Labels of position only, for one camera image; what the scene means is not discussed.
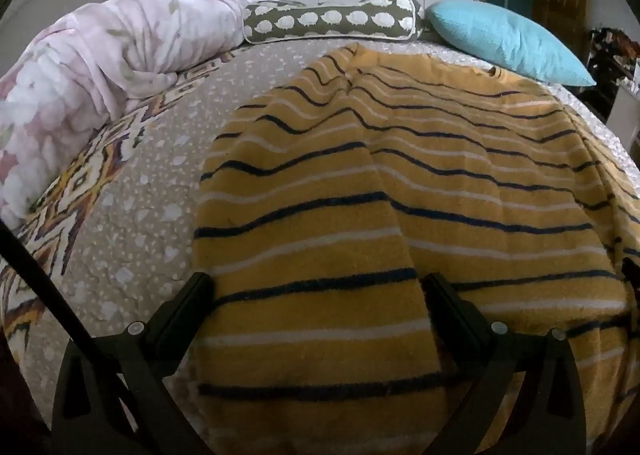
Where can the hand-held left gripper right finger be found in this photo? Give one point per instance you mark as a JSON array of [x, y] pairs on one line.
[[442, 307]]

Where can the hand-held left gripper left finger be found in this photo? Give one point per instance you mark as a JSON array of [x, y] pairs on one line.
[[192, 305]]

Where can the yellow striped knit sweater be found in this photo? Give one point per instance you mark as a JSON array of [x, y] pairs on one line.
[[325, 185]]

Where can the beige quilted dotted bedspread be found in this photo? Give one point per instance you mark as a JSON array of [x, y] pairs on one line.
[[150, 195]]

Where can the white shelf cabinet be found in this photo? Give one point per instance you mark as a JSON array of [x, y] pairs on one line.
[[622, 110]]

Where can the pink floral duvet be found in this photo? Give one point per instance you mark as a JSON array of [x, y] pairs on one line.
[[100, 50]]

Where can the turquoise textured pillow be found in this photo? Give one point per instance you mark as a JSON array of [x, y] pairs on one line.
[[500, 40]]

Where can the cluttered shoe rack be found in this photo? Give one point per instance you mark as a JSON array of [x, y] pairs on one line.
[[610, 60]]

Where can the green bolster pillow white print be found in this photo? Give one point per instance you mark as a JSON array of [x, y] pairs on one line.
[[325, 20]]

